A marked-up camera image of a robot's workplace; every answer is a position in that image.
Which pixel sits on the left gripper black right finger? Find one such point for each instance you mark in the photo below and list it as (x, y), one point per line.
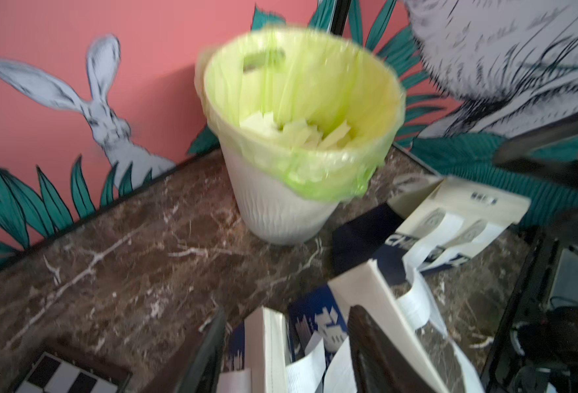
(378, 365)

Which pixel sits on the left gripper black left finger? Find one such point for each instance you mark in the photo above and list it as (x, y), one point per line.
(196, 365)

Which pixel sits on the navy white paper bag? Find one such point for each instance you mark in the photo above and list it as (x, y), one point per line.
(261, 359)
(434, 224)
(326, 311)

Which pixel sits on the black white checkerboard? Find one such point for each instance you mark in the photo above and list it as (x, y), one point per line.
(60, 369)

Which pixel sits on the white ribbed trash bin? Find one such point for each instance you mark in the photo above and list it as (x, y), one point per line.
(270, 209)

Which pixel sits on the yellow-green plastic bin liner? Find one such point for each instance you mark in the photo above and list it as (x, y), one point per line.
(353, 98)

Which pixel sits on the black mounting rail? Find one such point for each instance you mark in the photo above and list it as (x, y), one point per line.
(536, 346)

